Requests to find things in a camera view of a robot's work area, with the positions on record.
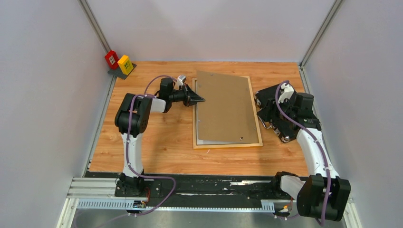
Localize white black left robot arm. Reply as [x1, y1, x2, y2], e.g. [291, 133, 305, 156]
[115, 75, 205, 197]

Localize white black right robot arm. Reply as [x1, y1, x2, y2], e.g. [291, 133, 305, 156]
[255, 88, 351, 221]

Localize light wooden picture frame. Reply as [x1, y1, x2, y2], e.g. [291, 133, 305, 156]
[192, 75, 263, 150]

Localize aluminium front rail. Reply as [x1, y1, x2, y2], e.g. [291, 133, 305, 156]
[57, 178, 363, 228]

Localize yellow toy house block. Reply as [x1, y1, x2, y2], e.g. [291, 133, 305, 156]
[117, 55, 134, 75]

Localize aluminium rail right table edge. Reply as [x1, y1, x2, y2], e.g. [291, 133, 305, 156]
[298, 64, 339, 181]

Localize grey toy base plate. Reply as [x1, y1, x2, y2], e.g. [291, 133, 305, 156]
[108, 63, 137, 80]

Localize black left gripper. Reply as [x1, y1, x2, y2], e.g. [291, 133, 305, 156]
[170, 84, 206, 107]

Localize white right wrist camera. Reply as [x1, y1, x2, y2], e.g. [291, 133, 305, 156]
[278, 83, 295, 104]

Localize red toy house block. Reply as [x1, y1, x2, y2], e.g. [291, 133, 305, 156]
[104, 50, 119, 70]

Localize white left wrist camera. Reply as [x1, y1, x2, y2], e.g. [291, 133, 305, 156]
[176, 75, 186, 89]

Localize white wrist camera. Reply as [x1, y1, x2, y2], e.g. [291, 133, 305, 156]
[278, 83, 295, 104]
[176, 75, 186, 89]

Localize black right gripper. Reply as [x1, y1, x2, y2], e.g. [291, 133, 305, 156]
[257, 96, 297, 123]

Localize black ribbed frame backing board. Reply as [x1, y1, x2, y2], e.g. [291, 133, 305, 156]
[254, 82, 314, 143]

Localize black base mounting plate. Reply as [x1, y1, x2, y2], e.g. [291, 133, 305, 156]
[85, 171, 291, 209]

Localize brown cardboard backing sheet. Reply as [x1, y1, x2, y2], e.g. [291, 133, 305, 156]
[195, 71, 261, 144]

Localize landscape photo print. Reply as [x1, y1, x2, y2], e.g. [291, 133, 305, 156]
[195, 80, 258, 146]

